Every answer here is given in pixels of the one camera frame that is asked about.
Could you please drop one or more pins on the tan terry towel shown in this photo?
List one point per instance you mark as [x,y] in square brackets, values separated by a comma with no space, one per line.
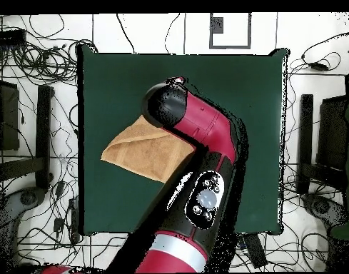
[145,151]

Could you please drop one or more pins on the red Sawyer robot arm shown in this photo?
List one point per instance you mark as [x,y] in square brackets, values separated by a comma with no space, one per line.
[208,122]

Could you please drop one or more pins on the black flat panel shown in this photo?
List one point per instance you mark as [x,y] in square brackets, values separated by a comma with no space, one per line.
[8,114]
[332,134]

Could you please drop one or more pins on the dark green table cloth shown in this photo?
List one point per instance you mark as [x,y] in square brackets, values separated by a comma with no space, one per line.
[120,85]

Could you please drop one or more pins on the small black power adapter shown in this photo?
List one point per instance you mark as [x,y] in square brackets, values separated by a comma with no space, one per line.
[60,189]
[58,225]

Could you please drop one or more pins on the long black power strip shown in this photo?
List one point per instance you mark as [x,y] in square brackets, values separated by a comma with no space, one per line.
[74,219]

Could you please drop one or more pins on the black metal stand base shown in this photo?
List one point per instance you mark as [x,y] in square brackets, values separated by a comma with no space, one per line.
[42,137]
[305,137]

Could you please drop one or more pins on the dark wheeled stand foot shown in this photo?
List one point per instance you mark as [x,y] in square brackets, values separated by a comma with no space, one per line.
[322,208]
[11,208]

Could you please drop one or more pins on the grey square floor frame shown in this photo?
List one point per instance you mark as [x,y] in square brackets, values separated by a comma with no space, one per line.
[231,47]

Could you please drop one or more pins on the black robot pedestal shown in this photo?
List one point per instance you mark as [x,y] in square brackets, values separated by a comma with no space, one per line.
[255,251]

